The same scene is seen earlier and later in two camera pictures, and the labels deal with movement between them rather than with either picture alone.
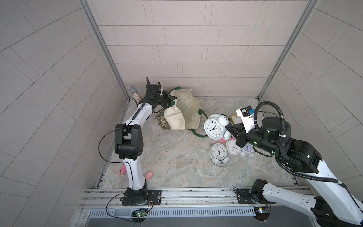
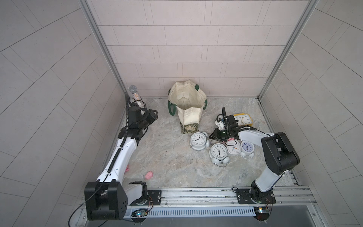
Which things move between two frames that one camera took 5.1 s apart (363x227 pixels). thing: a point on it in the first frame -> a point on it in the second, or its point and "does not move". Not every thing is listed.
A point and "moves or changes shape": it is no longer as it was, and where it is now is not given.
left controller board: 139,213 does not move
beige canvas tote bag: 183,113 moves or changes shape
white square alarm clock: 232,148 does not move
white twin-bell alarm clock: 215,127 moves or changes shape
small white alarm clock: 247,150 does not move
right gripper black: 239,135 -> 216,135
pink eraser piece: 149,175 does not move
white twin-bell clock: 218,152 does not move
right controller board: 262,213 does not move
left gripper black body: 163,100 -> 145,120
